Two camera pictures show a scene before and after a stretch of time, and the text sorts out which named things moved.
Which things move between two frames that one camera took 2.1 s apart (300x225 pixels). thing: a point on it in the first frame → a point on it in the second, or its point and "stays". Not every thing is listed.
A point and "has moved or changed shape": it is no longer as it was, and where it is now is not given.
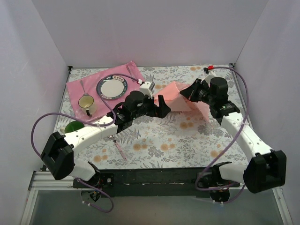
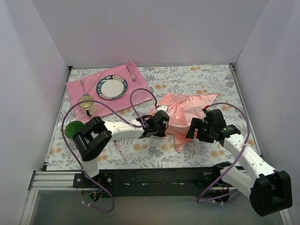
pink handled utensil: x=121 y=150 stays
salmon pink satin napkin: x=174 y=100 has moved or changed shape
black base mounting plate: x=175 y=182 stays
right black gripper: x=195 y=89 → x=195 y=127
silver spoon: x=85 y=93 stays
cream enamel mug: x=87 y=102 stays
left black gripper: x=155 y=107 → x=151 y=131
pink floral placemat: x=87 y=86 stays
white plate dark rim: x=111 y=87 stays
